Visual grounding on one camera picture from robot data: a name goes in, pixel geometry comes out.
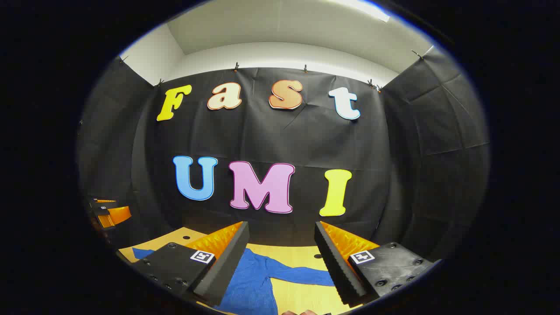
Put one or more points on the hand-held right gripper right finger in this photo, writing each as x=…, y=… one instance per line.
x=337, y=267

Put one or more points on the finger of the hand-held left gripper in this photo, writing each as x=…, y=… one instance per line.
x=105, y=203
x=120, y=214

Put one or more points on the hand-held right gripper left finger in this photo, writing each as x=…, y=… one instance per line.
x=223, y=267

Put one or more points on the blue knit garment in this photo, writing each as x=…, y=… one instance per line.
x=253, y=280

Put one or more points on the black backdrop cloth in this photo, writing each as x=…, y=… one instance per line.
x=306, y=140

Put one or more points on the row of small cloth clamps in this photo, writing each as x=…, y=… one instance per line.
x=236, y=67

